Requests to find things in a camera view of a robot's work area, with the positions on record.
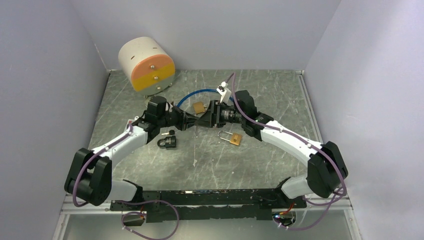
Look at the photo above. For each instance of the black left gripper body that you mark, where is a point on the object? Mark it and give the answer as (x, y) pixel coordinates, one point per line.
(177, 118)

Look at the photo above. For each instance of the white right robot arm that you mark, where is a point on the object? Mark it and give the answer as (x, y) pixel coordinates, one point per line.
(326, 170)

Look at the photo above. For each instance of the long shackle brass padlock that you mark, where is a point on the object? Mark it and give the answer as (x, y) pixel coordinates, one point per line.
(232, 138)

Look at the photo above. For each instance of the black padlock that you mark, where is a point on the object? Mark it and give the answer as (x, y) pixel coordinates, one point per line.
(169, 142)

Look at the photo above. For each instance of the beige cylinder drawer box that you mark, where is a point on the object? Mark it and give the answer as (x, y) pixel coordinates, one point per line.
(147, 66)

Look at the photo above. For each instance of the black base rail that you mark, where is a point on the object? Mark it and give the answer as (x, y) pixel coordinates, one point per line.
(166, 205)

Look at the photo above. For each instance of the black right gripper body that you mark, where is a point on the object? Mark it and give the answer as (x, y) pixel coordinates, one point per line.
(224, 114)

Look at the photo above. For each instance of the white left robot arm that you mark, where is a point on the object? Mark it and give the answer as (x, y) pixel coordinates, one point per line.
(90, 178)

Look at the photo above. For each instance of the black head key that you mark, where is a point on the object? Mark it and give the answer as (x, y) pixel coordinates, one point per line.
(170, 132)

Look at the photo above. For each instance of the plastic packaging card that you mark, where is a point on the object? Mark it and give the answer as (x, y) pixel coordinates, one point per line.
(129, 125)

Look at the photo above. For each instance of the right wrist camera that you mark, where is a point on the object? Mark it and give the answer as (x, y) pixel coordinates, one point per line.
(224, 91)

